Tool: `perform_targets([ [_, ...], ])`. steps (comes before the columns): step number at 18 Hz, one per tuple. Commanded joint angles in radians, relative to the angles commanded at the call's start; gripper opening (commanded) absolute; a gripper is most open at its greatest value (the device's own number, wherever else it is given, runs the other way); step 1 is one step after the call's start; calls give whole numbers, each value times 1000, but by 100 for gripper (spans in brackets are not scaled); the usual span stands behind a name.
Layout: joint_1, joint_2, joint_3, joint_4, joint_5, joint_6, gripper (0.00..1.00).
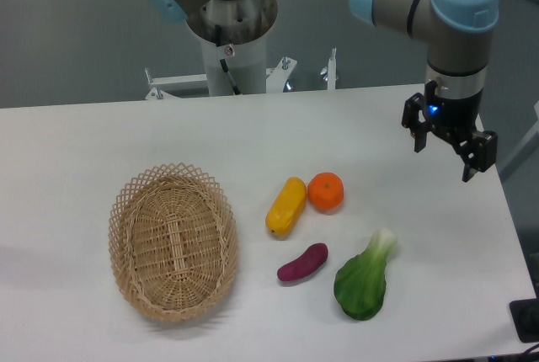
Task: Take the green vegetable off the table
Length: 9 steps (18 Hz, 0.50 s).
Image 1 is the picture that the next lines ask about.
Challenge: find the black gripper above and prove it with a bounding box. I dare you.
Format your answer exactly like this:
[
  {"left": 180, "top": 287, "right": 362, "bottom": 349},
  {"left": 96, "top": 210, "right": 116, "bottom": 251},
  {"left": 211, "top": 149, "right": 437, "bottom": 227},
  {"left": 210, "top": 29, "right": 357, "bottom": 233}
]
[{"left": 401, "top": 80, "right": 498, "bottom": 183}]

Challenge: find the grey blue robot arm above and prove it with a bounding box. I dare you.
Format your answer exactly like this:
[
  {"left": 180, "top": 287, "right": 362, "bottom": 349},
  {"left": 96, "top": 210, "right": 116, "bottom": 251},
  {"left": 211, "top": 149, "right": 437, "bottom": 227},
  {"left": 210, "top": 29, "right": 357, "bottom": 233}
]
[{"left": 149, "top": 0, "right": 499, "bottom": 180}]

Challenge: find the orange tangerine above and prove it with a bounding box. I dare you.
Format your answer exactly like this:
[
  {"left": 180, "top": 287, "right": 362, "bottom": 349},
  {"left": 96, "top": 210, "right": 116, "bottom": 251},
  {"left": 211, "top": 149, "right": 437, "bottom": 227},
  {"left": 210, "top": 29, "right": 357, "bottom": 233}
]
[{"left": 307, "top": 172, "right": 344, "bottom": 213}]

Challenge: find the green bok choy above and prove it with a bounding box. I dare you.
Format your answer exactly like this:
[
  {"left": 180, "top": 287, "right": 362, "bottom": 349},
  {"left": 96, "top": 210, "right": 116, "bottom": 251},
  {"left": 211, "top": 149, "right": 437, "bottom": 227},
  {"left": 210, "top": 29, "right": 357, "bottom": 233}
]
[{"left": 334, "top": 228, "right": 397, "bottom": 321}]

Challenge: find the purple sweet potato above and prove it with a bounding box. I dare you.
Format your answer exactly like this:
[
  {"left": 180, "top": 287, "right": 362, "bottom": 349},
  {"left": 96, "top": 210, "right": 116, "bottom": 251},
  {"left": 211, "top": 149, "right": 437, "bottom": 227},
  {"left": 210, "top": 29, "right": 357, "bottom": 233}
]
[{"left": 276, "top": 242, "right": 328, "bottom": 282}]

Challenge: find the yellow mango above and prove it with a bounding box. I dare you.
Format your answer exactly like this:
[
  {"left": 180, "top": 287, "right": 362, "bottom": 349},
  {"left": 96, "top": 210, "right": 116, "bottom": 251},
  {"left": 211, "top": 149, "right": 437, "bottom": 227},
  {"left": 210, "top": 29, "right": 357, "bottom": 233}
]
[{"left": 265, "top": 177, "right": 307, "bottom": 239}]

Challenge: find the black device at edge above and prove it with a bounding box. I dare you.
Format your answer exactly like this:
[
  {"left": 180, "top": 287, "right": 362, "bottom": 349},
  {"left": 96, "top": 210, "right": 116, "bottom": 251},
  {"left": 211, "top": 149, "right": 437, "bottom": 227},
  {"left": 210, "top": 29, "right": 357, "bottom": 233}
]
[{"left": 510, "top": 298, "right": 538, "bottom": 343}]

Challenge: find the woven wicker basket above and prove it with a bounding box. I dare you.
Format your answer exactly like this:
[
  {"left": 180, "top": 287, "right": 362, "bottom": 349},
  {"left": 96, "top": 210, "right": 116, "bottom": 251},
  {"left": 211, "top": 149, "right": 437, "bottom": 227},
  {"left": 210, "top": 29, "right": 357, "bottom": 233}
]
[{"left": 109, "top": 163, "right": 238, "bottom": 322}]

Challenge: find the white mounting bracket frame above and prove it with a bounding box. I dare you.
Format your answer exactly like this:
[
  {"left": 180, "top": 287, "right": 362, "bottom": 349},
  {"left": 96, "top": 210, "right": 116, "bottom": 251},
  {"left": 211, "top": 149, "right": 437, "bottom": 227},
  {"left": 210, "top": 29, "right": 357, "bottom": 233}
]
[{"left": 143, "top": 47, "right": 340, "bottom": 100}]

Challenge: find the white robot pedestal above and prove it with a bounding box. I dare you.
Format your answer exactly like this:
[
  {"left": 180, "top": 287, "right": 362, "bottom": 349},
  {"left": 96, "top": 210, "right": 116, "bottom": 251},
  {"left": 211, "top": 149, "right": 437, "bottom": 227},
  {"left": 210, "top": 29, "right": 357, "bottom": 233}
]
[{"left": 184, "top": 0, "right": 279, "bottom": 97}]

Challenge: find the black cable on pedestal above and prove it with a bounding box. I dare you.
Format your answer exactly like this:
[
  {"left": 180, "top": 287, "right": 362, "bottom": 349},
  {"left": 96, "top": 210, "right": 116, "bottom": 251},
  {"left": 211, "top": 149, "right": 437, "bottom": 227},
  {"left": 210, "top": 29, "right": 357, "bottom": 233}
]
[{"left": 213, "top": 24, "right": 243, "bottom": 96}]

